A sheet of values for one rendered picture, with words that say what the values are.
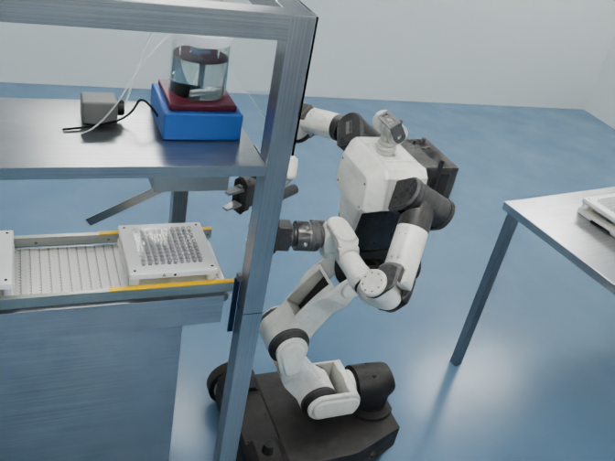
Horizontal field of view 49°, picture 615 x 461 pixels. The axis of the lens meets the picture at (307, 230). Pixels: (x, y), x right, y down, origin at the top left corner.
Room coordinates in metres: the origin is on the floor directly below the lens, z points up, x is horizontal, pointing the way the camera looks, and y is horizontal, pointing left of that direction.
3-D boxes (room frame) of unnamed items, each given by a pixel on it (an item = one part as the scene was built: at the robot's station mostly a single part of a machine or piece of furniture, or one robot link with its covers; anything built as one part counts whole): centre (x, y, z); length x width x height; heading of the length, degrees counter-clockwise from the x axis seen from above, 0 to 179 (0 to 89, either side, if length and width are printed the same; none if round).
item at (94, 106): (1.54, 0.57, 1.38); 0.10 x 0.07 x 0.06; 116
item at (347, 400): (1.86, -0.19, 0.28); 0.21 x 0.20 x 0.13; 117
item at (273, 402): (1.85, -0.16, 0.19); 0.64 x 0.52 x 0.33; 117
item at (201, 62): (1.62, 0.35, 1.53); 0.15 x 0.15 x 0.19
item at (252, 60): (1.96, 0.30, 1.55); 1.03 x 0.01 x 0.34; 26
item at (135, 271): (1.57, 0.38, 0.97); 0.25 x 0.24 x 0.02; 27
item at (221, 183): (1.71, 0.37, 1.22); 0.22 x 0.11 x 0.20; 116
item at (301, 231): (1.64, 0.05, 1.06); 0.12 x 0.10 x 0.13; 108
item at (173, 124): (1.63, 0.35, 1.39); 0.21 x 0.20 x 0.09; 26
